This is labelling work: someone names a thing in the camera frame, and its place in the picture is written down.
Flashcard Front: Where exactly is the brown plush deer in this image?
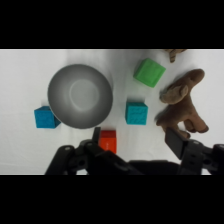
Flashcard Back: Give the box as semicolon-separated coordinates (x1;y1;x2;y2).
155;68;210;139

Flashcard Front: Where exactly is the green cube block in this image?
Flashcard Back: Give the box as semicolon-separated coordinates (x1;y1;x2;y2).
133;57;167;89

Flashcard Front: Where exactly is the grey metal bowl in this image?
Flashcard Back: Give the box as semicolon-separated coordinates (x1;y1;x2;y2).
46;63;114;130

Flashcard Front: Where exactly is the blue cube block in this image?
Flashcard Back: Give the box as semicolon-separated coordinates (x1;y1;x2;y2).
33;105;62;129

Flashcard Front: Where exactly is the teal cube block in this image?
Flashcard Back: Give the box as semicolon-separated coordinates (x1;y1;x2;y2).
125;101;149;126

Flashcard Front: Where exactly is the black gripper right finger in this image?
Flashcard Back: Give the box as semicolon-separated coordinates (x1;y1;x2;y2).
164;127;224;175

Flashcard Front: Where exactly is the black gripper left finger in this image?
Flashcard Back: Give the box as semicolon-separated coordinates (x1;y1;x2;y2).
44;126;144;175

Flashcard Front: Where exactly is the orange cube block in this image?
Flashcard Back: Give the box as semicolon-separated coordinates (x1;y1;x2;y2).
98;129;118;154

